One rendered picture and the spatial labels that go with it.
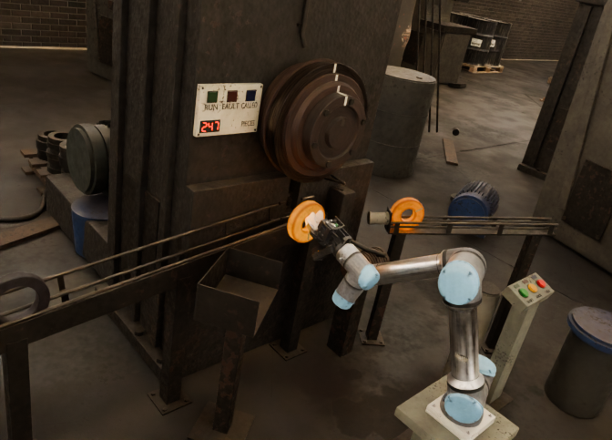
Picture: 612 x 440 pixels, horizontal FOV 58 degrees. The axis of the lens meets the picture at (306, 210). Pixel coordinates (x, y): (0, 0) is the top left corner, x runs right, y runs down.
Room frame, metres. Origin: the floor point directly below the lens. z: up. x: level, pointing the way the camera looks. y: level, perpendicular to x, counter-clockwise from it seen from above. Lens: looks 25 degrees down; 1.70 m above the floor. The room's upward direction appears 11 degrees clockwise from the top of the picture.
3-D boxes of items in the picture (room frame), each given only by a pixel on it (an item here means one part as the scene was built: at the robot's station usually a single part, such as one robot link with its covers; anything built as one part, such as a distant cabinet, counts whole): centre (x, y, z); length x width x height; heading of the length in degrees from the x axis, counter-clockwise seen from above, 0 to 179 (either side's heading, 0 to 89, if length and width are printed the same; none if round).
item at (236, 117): (1.90, 0.33, 1.15); 0.26 x 0.02 x 0.18; 136
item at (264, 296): (1.55, 0.17, 0.36); 0.26 x 0.20 x 0.72; 171
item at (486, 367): (1.54, -0.67, 0.50); 0.13 x 0.12 x 0.14; 157
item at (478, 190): (3.96, -1.26, 0.17); 0.57 x 0.31 x 0.34; 156
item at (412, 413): (1.54, -0.67, 0.28); 0.32 x 0.32 x 0.04; 47
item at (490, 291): (2.12, -0.84, 0.26); 0.12 x 0.12 x 0.52
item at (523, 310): (2.04, -0.98, 0.31); 0.24 x 0.16 x 0.62; 136
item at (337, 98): (2.00, -0.05, 1.11); 0.28 x 0.06 x 0.28; 136
